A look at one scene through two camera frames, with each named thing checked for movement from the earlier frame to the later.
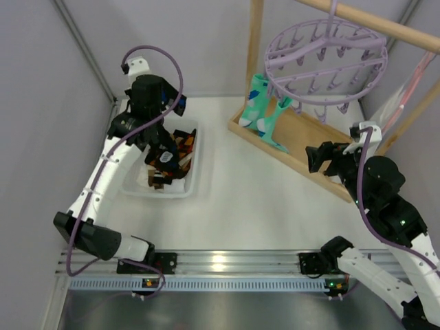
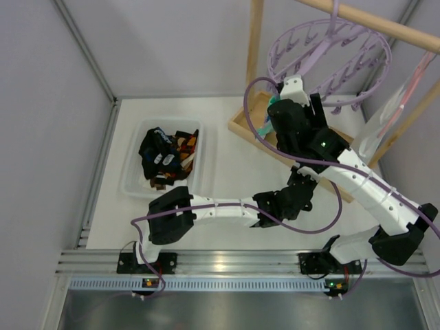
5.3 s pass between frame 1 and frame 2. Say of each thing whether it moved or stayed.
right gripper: moved
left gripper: moved
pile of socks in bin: stayed
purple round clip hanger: stayed
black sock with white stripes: moved
